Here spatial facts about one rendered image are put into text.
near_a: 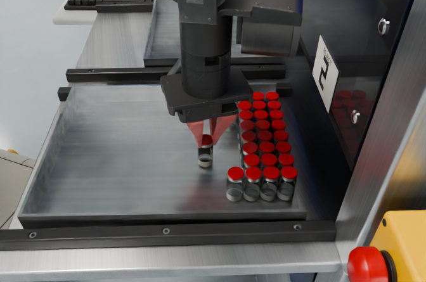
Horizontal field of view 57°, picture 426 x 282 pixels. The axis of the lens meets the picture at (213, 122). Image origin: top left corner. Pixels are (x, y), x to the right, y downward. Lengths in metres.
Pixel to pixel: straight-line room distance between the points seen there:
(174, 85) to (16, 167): 1.12
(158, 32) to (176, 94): 0.44
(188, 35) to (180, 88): 0.08
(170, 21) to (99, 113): 0.34
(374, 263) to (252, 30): 0.23
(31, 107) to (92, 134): 1.64
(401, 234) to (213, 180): 0.28
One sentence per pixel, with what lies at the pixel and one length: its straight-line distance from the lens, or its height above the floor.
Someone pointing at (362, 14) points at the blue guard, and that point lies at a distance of 0.41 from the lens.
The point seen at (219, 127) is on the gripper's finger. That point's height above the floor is 0.97.
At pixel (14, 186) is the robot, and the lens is 1.47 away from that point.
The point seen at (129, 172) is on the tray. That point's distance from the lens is 0.57.
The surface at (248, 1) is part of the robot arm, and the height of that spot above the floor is 1.14.
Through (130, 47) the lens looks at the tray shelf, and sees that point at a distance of 0.84.
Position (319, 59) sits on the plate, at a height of 1.02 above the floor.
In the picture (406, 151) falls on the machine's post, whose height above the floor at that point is 1.08.
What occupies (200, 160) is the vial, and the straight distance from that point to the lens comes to 0.55.
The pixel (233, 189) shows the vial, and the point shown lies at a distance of 0.50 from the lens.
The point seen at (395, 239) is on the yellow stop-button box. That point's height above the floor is 1.03.
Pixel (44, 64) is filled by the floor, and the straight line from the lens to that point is 2.60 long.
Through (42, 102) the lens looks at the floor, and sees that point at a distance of 2.28.
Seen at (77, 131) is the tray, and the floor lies 0.88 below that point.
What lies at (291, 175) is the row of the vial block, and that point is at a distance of 0.50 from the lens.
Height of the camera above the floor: 1.30
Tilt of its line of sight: 41 degrees down
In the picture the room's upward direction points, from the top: straight up
